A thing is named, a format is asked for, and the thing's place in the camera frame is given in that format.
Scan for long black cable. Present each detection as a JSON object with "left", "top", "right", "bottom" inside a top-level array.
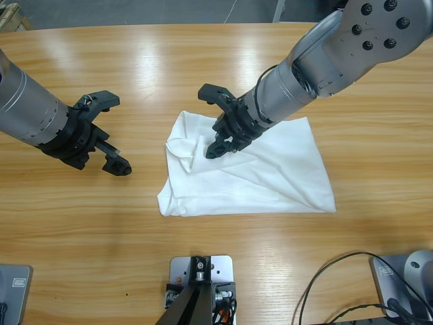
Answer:
[{"left": 293, "top": 251, "right": 433, "bottom": 325}]

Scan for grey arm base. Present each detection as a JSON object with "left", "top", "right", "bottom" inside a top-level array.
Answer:
[
  {"left": 0, "top": 263, "right": 34, "bottom": 325},
  {"left": 369, "top": 249, "right": 433, "bottom": 321}
]

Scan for braided dark cable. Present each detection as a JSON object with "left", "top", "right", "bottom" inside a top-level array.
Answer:
[{"left": 329, "top": 303, "right": 390, "bottom": 322}]

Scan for white t-shirt with black logo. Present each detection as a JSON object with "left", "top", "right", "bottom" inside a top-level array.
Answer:
[{"left": 156, "top": 110, "right": 337, "bottom": 217}]

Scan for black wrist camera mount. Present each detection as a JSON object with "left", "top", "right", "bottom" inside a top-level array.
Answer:
[
  {"left": 72, "top": 89, "right": 121, "bottom": 118},
  {"left": 198, "top": 83, "right": 237, "bottom": 110}
]

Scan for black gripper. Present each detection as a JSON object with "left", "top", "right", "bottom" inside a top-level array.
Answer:
[
  {"left": 204, "top": 97, "right": 271, "bottom": 160},
  {"left": 39, "top": 106, "right": 133, "bottom": 177}
]

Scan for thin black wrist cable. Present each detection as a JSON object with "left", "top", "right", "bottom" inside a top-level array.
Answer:
[{"left": 253, "top": 65, "right": 279, "bottom": 118}]

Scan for white metal leg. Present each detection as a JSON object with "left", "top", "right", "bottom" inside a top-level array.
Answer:
[{"left": 272, "top": 0, "right": 288, "bottom": 23}]

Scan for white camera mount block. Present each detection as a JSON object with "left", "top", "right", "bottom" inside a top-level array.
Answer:
[{"left": 168, "top": 255, "right": 237, "bottom": 325}]

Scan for wooden pallet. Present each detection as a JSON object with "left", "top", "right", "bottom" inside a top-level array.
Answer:
[{"left": 0, "top": 2, "right": 33, "bottom": 33}]

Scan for orange and black wires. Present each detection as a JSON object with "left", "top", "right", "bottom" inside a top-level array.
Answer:
[{"left": 210, "top": 297, "right": 237, "bottom": 325}]

